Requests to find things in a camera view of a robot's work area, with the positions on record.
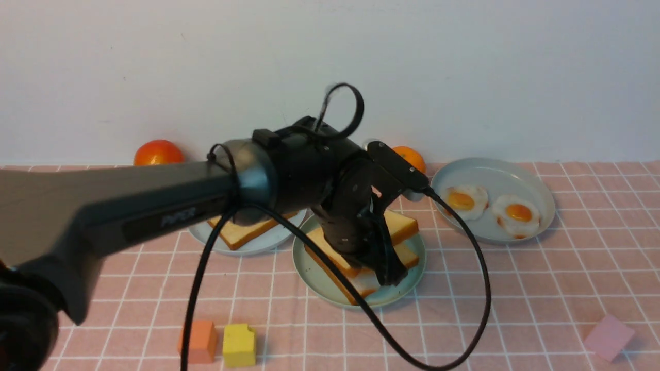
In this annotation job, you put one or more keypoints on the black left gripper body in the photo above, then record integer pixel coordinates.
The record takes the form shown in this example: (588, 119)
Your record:
(312, 165)

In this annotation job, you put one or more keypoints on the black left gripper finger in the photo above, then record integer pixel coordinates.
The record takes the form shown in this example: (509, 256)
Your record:
(388, 267)

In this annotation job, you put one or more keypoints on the toast slice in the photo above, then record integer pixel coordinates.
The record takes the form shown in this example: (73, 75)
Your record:
(236, 240)
(400, 227)
(322, 283)

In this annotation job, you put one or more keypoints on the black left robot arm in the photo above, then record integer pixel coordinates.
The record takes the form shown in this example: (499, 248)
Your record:
(58, 228)

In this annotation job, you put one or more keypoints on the teal empty centre plate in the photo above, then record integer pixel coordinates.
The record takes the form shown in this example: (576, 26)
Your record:
(410, 248)

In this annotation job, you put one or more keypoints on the grey plate with toast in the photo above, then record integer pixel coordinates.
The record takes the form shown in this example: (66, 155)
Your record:
(202, 231)

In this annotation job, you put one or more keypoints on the orange fruit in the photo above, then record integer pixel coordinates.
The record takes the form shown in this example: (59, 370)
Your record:
(411, 156)

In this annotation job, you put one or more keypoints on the grey plate with eggs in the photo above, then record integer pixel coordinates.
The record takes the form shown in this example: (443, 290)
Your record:
(498, 178)

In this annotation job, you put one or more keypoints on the red pomegranate fruit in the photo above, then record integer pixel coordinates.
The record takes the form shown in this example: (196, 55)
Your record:
(158, 152)

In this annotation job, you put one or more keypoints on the yellow notched cube block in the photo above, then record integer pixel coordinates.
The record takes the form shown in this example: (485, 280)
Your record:
(239, 346)

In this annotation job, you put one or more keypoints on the pink checked tablecloth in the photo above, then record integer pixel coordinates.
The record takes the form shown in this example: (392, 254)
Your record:
(599, 257)

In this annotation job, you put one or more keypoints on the orange cube block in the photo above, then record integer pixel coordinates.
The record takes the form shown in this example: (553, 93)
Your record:
(203, 341)

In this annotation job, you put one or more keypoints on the pink cube block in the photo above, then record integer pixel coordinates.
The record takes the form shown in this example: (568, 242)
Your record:
(609, 338)

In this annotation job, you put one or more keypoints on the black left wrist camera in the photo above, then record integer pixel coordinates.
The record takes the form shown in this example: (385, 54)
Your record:
(394, 176)

